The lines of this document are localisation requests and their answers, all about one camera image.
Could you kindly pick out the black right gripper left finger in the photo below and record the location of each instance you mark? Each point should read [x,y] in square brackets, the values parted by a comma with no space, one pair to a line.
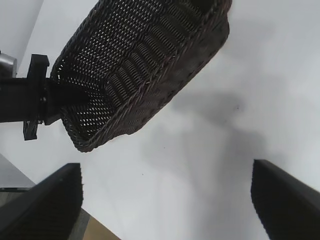
[45,207]

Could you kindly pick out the dark brown wicker basket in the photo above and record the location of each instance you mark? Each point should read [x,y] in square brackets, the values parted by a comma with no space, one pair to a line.
[155,62]

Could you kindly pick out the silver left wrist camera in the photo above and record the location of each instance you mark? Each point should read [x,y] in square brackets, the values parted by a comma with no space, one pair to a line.
[6,63]

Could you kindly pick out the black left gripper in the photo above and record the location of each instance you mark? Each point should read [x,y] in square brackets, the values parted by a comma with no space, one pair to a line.
[22,100]

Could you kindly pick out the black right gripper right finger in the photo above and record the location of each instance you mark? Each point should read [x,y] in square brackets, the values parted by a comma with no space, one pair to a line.
[287,207]

